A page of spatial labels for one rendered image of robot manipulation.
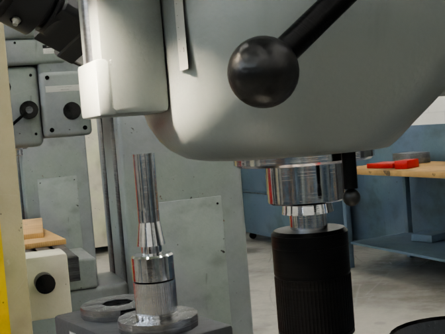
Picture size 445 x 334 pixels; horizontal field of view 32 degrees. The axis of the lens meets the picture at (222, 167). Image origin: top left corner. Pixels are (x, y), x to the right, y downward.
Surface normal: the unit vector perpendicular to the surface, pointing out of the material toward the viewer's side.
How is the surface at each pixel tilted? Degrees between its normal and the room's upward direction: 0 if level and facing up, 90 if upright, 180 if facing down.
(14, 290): 90
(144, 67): 90
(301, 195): 90
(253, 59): 73
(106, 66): 90
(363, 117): 125
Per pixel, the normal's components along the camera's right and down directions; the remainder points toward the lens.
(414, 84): 0.44, 0.58
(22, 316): 0.40, 0.01
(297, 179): -0.30, 0.07
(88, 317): -0.70, 0.09
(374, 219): -0.91, 0.10
